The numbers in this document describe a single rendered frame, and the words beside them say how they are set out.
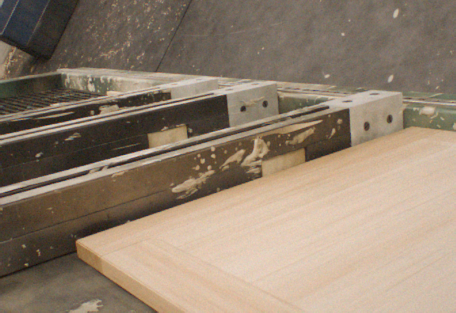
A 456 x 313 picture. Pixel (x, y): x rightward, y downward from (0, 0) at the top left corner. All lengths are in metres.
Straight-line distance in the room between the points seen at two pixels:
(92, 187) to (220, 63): 2.41
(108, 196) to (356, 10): 2.01
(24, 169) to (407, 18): 1.74
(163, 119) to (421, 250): 0.57
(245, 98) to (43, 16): 3.94
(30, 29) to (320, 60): 2.93
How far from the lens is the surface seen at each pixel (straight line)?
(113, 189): 0.63
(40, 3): 4.95
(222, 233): 0.58
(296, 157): 0.79
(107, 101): 1.15
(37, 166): 0.91
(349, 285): 0.47
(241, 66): 2.86
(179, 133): 1.02
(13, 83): 2.02
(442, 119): 0.93
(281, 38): 2.75
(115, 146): 0.95
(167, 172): 0.67
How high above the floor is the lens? 1.64
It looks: 37 degrees down
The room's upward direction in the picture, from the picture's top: 61 degrees counter-clockwise
